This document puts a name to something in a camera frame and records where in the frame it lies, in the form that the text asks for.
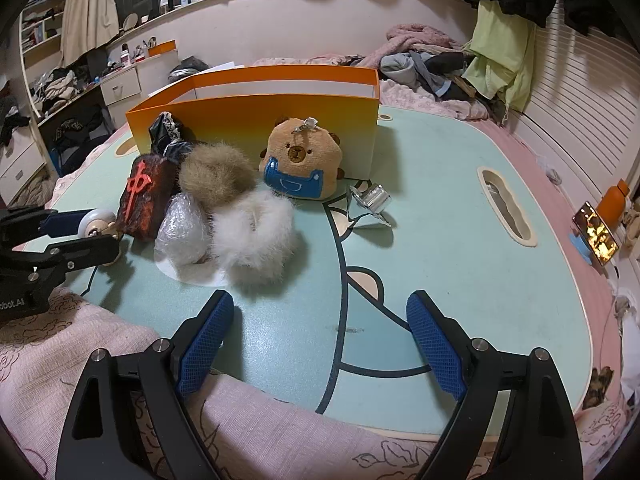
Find white-haired chibi figurine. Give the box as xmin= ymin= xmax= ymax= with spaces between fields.
xmin=77 ymin=209 xmax=122 ymax=266

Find red mahjong tile plush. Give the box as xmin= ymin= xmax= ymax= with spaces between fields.
xmin=116 ymin=154 xmax=179 ymax=242

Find clear plastic bag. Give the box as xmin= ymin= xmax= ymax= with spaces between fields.
xmin=154 ymin=192 xmax=210 ymax=268

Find brown fur scrunchie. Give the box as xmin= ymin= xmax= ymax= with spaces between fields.
xmin=178 ymin=143 xmax=257 ymax=212

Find white fur scrunchie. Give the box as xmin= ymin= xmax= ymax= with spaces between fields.
xmin=210 ymin=190 xmax=297 ymax=287

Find capybara plush keychain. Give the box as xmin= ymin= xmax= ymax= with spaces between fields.
xmin=259 ymin=117 xmax=344 ymax=200

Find silver metal clip mirror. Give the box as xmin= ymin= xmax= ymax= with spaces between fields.
xmin=347 ymin=184 xmax=394 ymax=229

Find white drawer desk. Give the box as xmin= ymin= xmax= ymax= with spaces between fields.
xmin=100 ymin=50 xmax=179 ymax=129

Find pink floral quilt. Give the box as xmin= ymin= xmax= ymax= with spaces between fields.
xmin=0 ymin=284 xmax=626 ymax=480

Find phone on blue stand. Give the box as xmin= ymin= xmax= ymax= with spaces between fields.
xmin=573 ymin=202 xmax=620 ymax=266

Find small orange box on desk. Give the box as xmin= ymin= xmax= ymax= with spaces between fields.
xmin=148 ymin=40 xmax=177 ymax=58

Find orange gradient storage box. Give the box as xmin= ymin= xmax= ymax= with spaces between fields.
xmin=126 ymin=65 xmax=380 ymax=180

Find orange water bottle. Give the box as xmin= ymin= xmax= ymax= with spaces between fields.
xmin=597 ymin=179 xmax=629 ymax=230

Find pile of clothes on bed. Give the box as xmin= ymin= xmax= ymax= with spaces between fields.
xmin=352 ymin=24 xmax=489 ymax=120

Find green hanging cloth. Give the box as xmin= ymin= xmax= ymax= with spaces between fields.
xmin=463 ymin=0 xmax=536 ymax=112

